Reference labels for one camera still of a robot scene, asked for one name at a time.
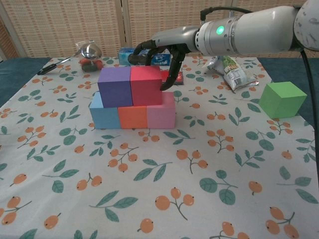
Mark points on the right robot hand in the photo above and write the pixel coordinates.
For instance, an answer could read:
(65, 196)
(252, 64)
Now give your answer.
(179, 36)

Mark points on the red foam cube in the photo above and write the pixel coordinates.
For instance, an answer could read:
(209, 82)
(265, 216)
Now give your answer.
(145, 87)

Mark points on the pink foam cube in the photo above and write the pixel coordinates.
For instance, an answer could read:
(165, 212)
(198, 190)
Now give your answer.
(160, 115)

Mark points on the purple foam cube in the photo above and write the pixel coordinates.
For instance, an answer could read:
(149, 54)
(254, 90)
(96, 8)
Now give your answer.
(114, 89)

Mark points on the orange foam cube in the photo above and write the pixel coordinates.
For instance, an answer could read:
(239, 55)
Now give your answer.
(132, 117)

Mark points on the light blue foam cube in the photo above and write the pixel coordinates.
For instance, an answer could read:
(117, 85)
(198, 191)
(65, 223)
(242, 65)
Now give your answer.
(104, 119)

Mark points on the green foam cube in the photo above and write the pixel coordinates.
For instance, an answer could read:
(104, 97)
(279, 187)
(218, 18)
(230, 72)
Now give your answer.
(282, 99)

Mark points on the red flat case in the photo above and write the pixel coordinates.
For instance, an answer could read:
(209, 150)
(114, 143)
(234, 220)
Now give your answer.
(180, 77)

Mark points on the blue cookie package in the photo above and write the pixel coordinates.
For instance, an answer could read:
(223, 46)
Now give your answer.
(123, 56)

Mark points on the crumpled green white snack bag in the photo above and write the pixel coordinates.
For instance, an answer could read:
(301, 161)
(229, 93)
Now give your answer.
(234, 72)

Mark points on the bamboo folding screen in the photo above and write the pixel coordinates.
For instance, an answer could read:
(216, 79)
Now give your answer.
(74, 25)

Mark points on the floral print tablecloth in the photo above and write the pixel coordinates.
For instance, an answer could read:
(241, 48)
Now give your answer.
(159, 199)

